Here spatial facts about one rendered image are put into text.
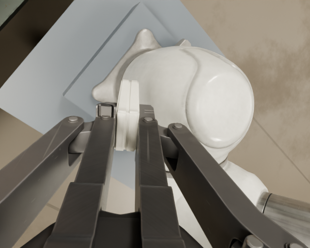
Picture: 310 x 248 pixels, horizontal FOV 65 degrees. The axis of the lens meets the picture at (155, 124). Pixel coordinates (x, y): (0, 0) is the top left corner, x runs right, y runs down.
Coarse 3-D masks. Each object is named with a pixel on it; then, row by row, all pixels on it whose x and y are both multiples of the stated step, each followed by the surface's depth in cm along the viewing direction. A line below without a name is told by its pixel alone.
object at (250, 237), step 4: (248, 236) 8; (252, 236) 8; (244, 240) 8; (248, 240) 8; (252, 240) 8; (256, 240) 8; (260, 240) 8; (236, 244) 9; (240, 244) 9; (244, 244) 8; (248, 244) 8; (252, 244) 8; (256, 244) 8; (260, 244) 8
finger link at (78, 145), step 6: (108, 102) 18; (114, 102) 19; (84, 126) 15; (90, 126) 15; (84, 132) 14; (90, 132) 14; (114, 132) 15; (78, 138) 14; (84, 138) 14; (114, 138) 16; (72, 144) 14; (78, 144) 14; (84, 144) 15; (114, 144) 16; (72, 150) 14; (78, 150) 15; (84, 150) 15
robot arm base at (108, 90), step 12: (144, 36) 50; (132, 48) 50; (144, 48) 50; (156, 48) 51; (120, 60) 50; (132, 60) 46; (120, 72) 48; (108, 84) 49; (120, 84) 46; (96, 96) 49; (108, 96) 49
